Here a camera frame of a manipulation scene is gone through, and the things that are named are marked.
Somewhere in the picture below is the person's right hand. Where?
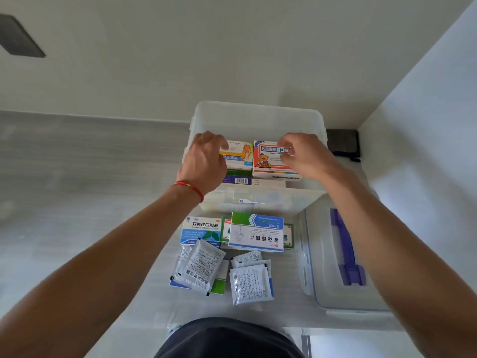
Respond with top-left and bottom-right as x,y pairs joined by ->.
277,132 -> 344,187

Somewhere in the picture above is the person's left hand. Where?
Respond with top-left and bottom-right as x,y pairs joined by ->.
176,130 -> 230,197

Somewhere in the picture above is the yellow orange figure medicine box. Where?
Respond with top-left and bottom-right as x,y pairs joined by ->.
219,140 -> 255,172

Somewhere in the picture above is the red cartoon print medicine box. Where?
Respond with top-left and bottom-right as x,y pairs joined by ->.
252,140 -> 302,182

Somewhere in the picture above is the blue leaf print medicine box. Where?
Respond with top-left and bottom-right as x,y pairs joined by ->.
180,216 -> 223,247

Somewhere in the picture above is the clear plastic storage box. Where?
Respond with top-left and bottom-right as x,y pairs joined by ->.
181,101 -> 328,217

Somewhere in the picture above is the white blue green medicine box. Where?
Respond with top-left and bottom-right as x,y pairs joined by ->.
228,211 -> 285,253
168,257 -> 230,296

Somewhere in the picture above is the white medicine sachet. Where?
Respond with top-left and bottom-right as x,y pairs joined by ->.
169,244 -> 194,282
173,237 -> 227,296
233,259 -> 276,299
228,263 -> 275,306
231,249 -> 263,269

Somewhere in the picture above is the clear lid with purple handle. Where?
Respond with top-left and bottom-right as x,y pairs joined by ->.
298,197 -> 392,314

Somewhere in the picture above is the person's right forearm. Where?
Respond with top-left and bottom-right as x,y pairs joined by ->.
322,166 -> 477,358

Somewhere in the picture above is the person's left forearm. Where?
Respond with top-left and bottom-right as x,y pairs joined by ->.
0,186 -> 206,358

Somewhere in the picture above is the person's dark clothing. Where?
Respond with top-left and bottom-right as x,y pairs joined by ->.
155,317 -> 306,358

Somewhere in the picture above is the white lower cabinet front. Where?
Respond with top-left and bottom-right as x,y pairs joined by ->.
283,328 -> 414,358

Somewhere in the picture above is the red string bracelet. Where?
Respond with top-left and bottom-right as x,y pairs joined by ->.
173,180 -> 205,204

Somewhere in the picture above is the dark grey pad with cable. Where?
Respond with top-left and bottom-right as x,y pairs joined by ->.
326,128 -> 362,163

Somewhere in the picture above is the grey wall socket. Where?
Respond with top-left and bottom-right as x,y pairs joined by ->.
0,13 -> 47,59

